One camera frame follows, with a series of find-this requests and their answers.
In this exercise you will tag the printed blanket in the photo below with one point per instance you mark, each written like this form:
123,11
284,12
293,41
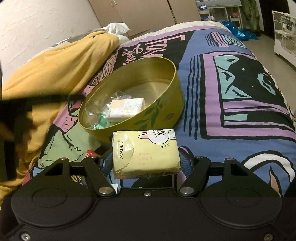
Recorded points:
208,92

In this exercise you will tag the green packet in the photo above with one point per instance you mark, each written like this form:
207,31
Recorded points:
101,120

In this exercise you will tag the white cloth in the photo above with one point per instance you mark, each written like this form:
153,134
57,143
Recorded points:
116,31

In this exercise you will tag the yellow blanket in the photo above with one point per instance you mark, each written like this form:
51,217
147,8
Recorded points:
57,69

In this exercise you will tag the white printed packet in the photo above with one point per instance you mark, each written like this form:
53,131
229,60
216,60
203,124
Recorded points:
126,107

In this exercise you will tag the gold round tin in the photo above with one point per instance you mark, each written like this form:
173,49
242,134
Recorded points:
166,102

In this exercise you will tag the beige wardrobe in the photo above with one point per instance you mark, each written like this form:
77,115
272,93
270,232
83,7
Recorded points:
138,16

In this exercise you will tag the blue plastic bag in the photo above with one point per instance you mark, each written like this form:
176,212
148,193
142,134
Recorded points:
240,32

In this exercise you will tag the small red packet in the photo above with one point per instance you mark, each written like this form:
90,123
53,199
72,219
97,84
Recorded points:
91,153

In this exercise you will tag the white shelf unit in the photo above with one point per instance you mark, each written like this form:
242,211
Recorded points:
222,12

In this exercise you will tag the pale yellow tissue pack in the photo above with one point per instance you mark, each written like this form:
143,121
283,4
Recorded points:
145,155

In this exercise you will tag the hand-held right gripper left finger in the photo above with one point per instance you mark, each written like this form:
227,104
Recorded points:
107,162

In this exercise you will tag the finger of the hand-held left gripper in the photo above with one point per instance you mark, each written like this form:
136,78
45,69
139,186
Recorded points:
34,102

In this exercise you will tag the green jacket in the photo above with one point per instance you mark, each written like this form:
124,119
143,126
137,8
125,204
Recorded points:
251,14

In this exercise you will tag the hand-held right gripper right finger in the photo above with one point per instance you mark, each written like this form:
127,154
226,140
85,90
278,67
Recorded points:
185,158

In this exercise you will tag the clear plastic wrapper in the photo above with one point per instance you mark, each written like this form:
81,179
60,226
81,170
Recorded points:
118,93

